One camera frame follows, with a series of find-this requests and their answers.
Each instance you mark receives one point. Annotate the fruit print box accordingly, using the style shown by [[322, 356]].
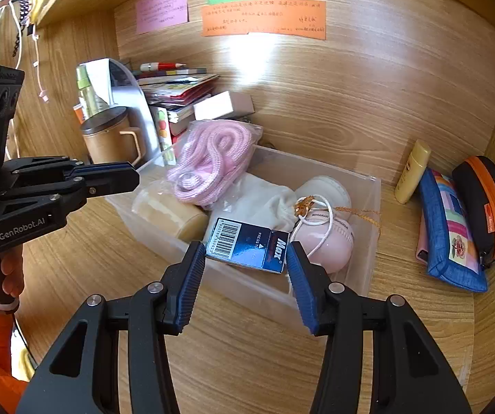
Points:
[[161, 129]]

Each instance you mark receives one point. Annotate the red white pen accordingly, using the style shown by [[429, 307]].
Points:
[[161, 66]]

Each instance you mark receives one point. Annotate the brown ceramic mug with lid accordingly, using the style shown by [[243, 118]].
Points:
[[105, 138]]

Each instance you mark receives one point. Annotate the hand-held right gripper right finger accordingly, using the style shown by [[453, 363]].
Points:
[[305, 293]]

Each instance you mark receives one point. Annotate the orange paper note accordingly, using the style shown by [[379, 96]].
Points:
[[264, 19]]

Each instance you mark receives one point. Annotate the person's left hand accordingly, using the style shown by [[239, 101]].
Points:
[[12, 274]]

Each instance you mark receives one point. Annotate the pink flat case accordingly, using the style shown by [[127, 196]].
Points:
[[422, 241]]

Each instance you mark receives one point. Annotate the small white cardboard box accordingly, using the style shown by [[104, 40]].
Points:
[[221, 105]]

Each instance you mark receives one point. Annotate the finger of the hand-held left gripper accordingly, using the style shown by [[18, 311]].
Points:
[[113, 183], [109, 168]]

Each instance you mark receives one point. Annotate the blue card pack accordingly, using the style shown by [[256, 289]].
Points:
[[247, 243]]

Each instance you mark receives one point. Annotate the white paper file box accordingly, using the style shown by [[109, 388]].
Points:
[[131, 95]]

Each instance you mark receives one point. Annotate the stack of books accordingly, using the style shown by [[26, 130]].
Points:
[[178, 90]]

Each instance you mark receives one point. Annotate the pink paper note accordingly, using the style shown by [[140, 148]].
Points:
[[161, 8]]

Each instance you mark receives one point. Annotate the pink round case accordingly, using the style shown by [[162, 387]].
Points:
[[331, 246]]

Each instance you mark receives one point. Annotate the clear plastic storage box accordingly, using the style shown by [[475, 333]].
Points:
[[256, 287]]

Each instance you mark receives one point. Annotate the blue patchwork pencil case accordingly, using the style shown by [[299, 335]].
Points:
[[450, 228]]

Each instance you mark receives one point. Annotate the yellow lotion tube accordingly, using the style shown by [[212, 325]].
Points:
[[411, 172]]

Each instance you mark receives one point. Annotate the orange sunscreen tube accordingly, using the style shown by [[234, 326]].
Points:
[[79, 113]]

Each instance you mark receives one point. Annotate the black orange zip case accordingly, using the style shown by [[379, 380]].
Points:
[[484, 207]]

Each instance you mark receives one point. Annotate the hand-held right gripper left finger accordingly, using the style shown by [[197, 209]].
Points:
[[187, 289]]

